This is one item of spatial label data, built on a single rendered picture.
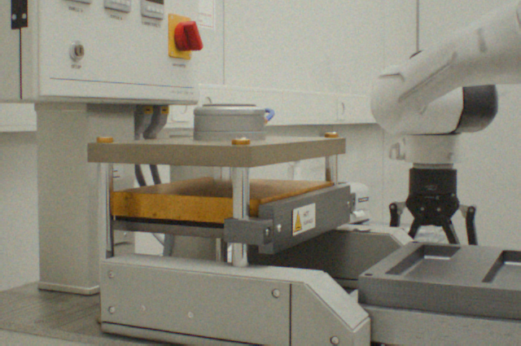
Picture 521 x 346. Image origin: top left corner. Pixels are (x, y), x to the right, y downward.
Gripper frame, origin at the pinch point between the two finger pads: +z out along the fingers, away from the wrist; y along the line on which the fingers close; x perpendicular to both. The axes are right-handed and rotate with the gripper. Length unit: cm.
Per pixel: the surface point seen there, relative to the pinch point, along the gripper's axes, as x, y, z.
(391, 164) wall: 178, -45, -8
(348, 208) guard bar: -34.0, -4.5, -17.8
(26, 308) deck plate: -56, -34, -8
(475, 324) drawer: -56, 12, -12
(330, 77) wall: 115, -52, -41
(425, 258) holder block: -36.9, 5.1, -13.0
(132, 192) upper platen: -54, -22, -21
